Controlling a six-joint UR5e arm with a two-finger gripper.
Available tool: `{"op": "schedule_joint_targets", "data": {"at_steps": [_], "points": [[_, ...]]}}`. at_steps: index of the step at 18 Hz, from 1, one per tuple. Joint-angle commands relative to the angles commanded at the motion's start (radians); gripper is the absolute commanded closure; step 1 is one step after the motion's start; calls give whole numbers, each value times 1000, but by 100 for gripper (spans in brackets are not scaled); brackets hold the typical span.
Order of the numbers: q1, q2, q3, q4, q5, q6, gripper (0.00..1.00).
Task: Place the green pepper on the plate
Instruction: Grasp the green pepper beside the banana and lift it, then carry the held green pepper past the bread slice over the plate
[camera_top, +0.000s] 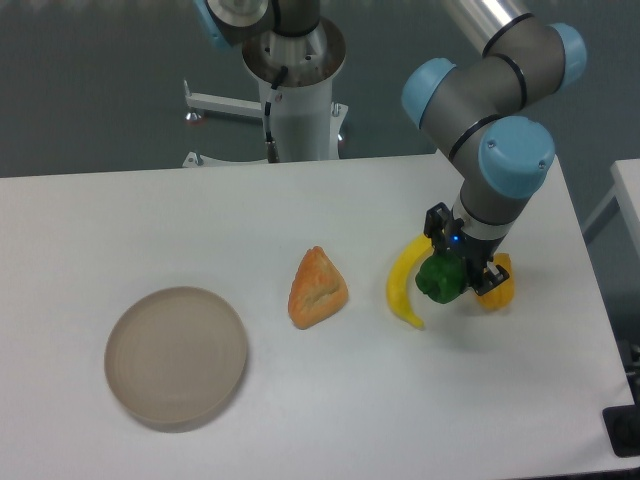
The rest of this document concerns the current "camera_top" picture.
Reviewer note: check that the yellow banana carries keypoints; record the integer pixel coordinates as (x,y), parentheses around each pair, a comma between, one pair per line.
(397,290)

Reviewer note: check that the white side table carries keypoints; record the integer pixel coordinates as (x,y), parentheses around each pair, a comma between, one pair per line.
(622,197)

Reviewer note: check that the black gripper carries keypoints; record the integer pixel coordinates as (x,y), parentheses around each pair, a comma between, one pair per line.
(476,254)

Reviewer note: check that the green bell pepper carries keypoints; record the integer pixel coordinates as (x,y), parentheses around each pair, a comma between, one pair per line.
(441,277)

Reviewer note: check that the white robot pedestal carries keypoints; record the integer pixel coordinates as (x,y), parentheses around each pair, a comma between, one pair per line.
(294,75)

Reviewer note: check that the beige round plate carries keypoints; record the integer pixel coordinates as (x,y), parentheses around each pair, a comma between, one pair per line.
(175,359)

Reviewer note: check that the black clamp at table edge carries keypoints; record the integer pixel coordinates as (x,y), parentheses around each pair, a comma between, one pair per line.
(622,422)

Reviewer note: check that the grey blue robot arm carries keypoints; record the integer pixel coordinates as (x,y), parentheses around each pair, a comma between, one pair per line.
(473,116)

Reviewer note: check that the yellow orange bell pepper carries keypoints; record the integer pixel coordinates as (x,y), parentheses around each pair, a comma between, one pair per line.
(501,296)

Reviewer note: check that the orange triangular bread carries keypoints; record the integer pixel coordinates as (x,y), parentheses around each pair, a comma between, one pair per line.
(318,290)

